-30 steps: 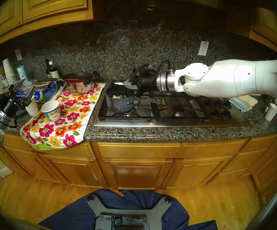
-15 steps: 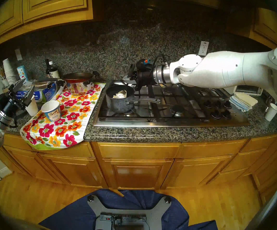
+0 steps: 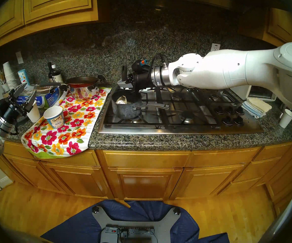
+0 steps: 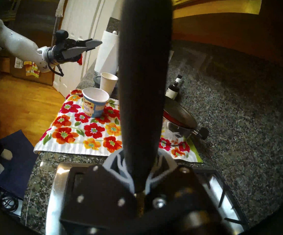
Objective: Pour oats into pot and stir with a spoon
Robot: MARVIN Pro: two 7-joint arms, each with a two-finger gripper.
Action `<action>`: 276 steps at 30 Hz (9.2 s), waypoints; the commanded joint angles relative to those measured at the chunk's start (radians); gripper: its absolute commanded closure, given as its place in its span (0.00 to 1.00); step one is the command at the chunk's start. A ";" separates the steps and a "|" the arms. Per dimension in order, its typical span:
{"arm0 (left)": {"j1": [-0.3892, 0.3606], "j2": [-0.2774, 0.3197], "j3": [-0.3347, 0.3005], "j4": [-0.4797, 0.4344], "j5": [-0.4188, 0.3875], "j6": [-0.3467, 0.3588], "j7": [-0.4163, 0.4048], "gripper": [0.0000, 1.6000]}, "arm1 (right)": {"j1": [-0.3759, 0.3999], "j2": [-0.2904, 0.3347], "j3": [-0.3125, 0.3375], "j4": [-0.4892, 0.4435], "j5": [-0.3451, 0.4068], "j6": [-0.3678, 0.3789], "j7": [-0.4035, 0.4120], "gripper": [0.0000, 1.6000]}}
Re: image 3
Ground stack of white cups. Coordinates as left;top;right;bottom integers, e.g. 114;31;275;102
2;62;20;91

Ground cream folded dishcloth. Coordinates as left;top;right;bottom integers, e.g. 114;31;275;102
246;98;272;112

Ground wooden upper cabinet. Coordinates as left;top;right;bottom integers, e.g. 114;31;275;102
0;0;99;57
238;7;292;47

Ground dark speckled saucepan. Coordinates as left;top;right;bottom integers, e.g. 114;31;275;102
111;89;170;119

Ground dark blue cloth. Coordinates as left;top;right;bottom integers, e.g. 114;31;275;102
40;199;230;243

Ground white cup coloured drops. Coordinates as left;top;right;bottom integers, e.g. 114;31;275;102
18;69;30;86

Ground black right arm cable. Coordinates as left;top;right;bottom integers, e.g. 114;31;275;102
149;53;168;68

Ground grey power strip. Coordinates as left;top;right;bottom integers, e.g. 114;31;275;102
105;225;155;235

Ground plain white paper cup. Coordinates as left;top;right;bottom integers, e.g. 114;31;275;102
26;101;41;123
279;109;292;129

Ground floral kitchen towel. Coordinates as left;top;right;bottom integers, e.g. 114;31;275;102
21;88;113;159

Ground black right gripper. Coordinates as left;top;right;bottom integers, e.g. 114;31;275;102
117;67;153;90

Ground blue oatmeal paper cup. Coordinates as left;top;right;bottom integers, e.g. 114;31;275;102
43;106;65;129

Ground stainless steel gas cooktop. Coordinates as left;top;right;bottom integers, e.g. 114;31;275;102
97;84;264;135

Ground blue foil roll box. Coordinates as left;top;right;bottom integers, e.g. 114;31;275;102
17;85;62;109

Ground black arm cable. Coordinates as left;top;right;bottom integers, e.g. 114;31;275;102
0;110;19;136
149;53;168;68

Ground steel pot red inside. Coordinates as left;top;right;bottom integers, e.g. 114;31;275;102
35;76;106;101

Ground blue striped folded dishcloth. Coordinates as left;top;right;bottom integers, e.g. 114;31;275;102
242;101;265;118

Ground dark bottle white label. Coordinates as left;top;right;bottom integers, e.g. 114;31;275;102
50;65;64;83

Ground white countertop appliance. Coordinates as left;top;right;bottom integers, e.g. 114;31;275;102
231;84;278;102

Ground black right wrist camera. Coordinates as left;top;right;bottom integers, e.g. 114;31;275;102
132;59;150;71

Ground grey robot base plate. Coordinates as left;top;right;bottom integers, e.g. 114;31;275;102
92;206;182;243

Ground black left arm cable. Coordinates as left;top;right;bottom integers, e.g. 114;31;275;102
0;110;19;136

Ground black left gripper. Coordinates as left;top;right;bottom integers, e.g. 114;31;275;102
6;83;37;119

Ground wooden base cabinets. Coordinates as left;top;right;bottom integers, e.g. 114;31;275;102
0;139;292;225

